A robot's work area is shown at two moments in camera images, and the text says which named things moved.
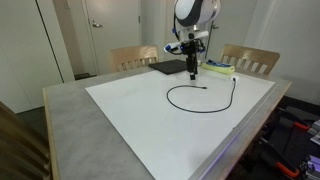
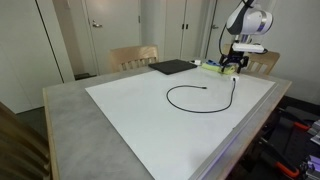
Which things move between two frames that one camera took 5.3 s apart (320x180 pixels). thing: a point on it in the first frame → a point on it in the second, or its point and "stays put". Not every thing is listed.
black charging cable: (200, 87) stays put
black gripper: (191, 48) → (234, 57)
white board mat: (170, 123) stays put
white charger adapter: (236, 77) stays put
